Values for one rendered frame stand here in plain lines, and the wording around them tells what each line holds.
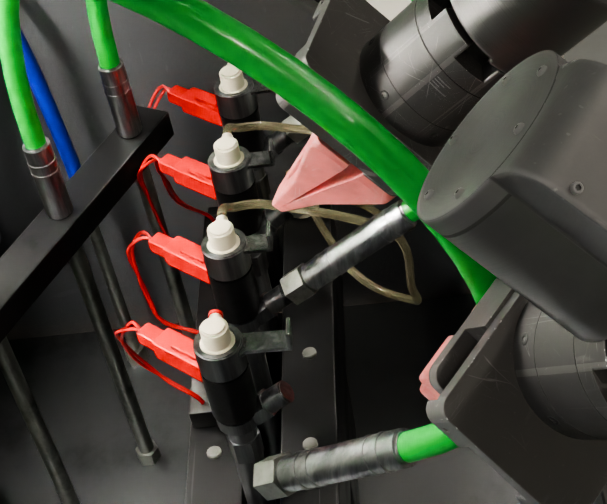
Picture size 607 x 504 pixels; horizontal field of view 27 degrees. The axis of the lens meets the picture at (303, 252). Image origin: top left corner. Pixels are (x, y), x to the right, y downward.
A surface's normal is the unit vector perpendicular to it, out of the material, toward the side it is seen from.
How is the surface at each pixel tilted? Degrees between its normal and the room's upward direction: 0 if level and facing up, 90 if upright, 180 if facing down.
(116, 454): 0
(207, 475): 0
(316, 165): 104
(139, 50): 90
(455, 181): 48
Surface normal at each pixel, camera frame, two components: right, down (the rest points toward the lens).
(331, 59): 0.59, -0.45
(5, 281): -0.14, -0.72
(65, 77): 0.00, 0.69
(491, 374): 0.35, -0.14
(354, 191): -0.45, 0.80
